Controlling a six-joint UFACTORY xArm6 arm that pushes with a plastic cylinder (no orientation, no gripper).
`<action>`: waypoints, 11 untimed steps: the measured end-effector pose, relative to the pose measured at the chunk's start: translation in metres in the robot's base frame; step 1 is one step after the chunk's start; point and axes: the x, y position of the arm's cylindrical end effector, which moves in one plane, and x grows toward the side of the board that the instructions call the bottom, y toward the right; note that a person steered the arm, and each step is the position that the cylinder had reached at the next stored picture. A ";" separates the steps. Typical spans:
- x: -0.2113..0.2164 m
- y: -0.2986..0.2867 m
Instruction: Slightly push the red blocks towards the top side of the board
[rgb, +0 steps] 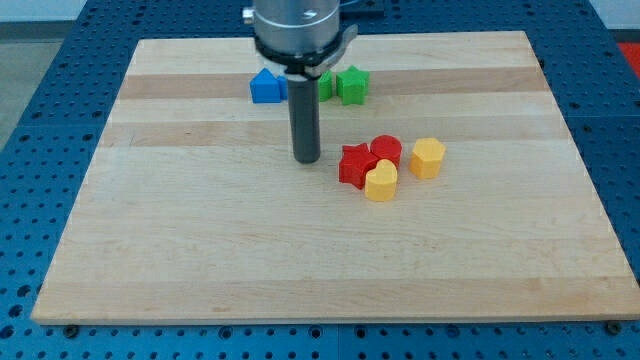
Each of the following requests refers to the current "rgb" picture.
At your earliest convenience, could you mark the red cylinder block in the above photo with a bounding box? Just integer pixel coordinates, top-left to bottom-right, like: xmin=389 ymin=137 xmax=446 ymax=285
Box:
xmin=370 ymin=134 xmax=403 ymax=167

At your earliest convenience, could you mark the blue perforated table plate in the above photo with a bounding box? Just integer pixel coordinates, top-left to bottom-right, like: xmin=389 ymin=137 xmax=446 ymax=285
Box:
xmin=1 ymin=0 xmax=639 ymax=359

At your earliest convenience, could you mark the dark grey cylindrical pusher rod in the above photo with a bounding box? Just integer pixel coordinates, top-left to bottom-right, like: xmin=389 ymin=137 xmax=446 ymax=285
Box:
xmin=287 ymin=80 xmax=321 ymax=164

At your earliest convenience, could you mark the blue block behind rod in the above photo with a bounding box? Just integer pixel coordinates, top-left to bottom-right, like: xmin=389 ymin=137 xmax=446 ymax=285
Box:
xmin=276 ymin=76 xmax=288 ymax=101

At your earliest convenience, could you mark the wooden board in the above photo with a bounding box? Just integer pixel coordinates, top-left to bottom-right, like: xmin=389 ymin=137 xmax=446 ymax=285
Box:
xmin=31 ymin=31 xmax=639 ymax=325

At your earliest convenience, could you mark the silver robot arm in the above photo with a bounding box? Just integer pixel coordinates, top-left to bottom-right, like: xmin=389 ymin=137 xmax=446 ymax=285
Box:
xmin=241 ymin=0 xmax=358 ymax=164

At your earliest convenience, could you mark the red star block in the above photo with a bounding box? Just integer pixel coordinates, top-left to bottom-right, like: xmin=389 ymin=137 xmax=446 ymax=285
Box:
xmin=338 ymin=143 xmax=379 ymax=189

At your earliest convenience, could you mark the yellow hexagon block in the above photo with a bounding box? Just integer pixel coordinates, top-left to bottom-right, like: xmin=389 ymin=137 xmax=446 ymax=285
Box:
xmin=409 ymin=138 xmax=446 ymax=179

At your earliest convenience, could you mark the blue house-shaped block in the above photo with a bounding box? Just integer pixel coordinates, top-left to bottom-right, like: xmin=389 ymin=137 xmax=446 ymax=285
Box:
xmin=249 ymin=68 xmax=282 ymax=104

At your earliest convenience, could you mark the green block behind rod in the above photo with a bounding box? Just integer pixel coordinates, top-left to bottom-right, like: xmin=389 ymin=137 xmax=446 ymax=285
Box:
xmin=318 ymin=70 xmax=333 ymax=102

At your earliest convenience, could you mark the green star block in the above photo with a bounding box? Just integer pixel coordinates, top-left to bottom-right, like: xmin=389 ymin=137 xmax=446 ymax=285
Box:
xmin=336 ymin=66 xmax=370 ymax=105

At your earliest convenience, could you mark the yellow heart block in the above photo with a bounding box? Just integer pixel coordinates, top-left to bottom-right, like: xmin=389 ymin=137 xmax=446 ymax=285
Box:
xmin=364 ymin=159 xmax=398 ymax=202

